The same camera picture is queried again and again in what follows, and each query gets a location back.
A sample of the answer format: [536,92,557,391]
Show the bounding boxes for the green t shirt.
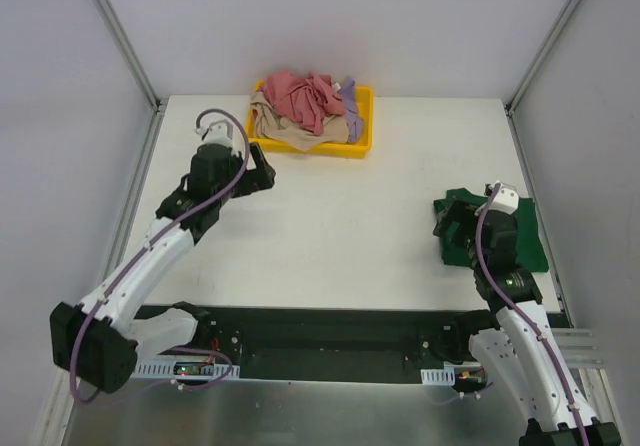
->
[433,188,549,273]

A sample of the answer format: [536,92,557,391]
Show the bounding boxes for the pink t shirt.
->
[261,70,345,136]

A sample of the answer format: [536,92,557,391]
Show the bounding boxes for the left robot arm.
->
[49,143,275,393]

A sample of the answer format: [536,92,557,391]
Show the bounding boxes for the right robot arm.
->
[431,186,622,445]

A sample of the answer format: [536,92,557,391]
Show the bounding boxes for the beige t shirt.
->
[250,91,349,152]

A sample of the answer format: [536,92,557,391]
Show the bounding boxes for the purple t shirt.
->
[338,76,364,144]

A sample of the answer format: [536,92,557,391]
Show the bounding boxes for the yellow plastic bin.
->
[244,84,375,159]

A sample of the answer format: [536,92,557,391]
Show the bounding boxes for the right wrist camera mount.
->
[485,181,520,215]

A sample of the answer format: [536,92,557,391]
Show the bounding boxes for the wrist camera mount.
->
[485,181,520,215]
[195,120,234,148]

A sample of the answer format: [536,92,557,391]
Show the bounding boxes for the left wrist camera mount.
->
[195,120,234,148]

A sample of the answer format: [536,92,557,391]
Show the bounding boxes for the left aluminium frame post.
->
[92,0,163,112]

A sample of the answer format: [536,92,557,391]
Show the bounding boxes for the aluminium frame post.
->
[504,0,584,118]
[92,0,163,112]

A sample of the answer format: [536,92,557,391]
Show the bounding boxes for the right white cable duct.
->
[420,367,456,387]

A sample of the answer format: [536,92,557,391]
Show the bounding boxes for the white cable duct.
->
[131,359,240,381]
[420,367,456,387]

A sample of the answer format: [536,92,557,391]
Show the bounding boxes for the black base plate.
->
[183,307,478,384]

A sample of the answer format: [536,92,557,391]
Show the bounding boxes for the left white cable duct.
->
[131,359,240,381]

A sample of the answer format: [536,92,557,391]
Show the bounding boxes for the right aluminium frame post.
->
[504,0,584,118]

